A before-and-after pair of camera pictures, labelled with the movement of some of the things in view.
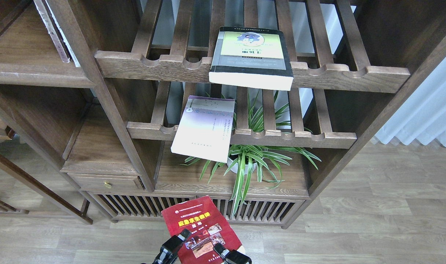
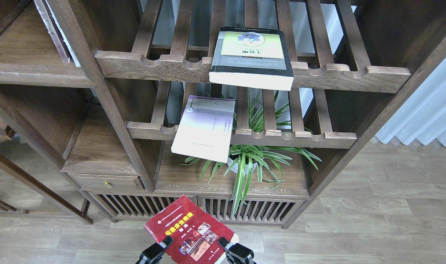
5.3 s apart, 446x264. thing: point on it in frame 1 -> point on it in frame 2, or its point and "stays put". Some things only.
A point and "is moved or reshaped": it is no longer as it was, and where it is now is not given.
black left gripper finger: (169, 251) -> (153, 254)
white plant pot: (234, 168) stays put
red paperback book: (200, 216) is moved or reshaped
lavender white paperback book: (205, 128) stays put
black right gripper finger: (230, 257) -> (235, 253)
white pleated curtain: (431, 112) stays put
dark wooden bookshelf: (120, 108) stays put
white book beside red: (42, 5) stays put
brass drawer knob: (108, 184) stays put
